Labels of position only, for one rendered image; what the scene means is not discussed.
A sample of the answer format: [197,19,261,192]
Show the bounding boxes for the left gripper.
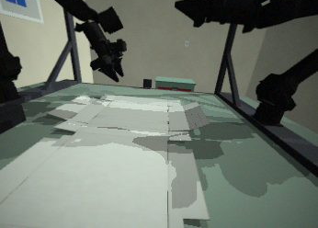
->
[175,0,241,28]

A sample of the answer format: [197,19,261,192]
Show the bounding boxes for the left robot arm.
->
[230,0,318,127]

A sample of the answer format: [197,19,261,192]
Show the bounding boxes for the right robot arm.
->
[0,0,127,103]

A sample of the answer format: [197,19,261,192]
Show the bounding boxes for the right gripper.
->
[90,37,124,82]

